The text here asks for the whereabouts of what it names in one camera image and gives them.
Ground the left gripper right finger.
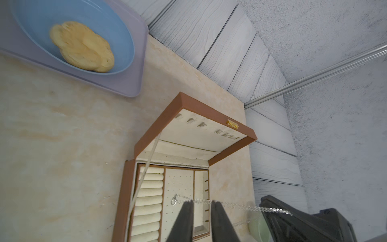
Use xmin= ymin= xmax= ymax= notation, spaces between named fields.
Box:
xmin=211 ymin=201 xmax=240 ymax=242

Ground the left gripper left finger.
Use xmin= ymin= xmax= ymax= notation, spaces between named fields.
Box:
xmin=166 ymin=201 xmax=194 ymax=242

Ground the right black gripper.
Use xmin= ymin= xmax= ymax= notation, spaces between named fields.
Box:
xmin=260 ymin=195 xmax=357 ymax=242

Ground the thin silver jewelry chain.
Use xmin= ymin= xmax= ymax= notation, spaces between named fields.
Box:
xmin=170 ymin=193 xmax=293 ymax=227

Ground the brown jewelry box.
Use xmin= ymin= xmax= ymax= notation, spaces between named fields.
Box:
xmin=112 ymin=93 xmax=257 ymax=242

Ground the pale green bowl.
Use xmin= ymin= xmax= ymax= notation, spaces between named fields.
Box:
xmin=248 ymin=211 xmax=273 ymax=242

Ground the yellow pastry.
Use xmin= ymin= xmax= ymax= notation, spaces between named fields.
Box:
xmin=50 ymin=21 xmax=115 ymax=73

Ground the blue plate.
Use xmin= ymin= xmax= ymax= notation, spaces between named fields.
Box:
xmin=8 ymin=1 xmax=135 ymax=75

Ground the right aluminium frame post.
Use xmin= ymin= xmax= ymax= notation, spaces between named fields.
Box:
xmin=244 ymin=43 xmax=387 ymax=110

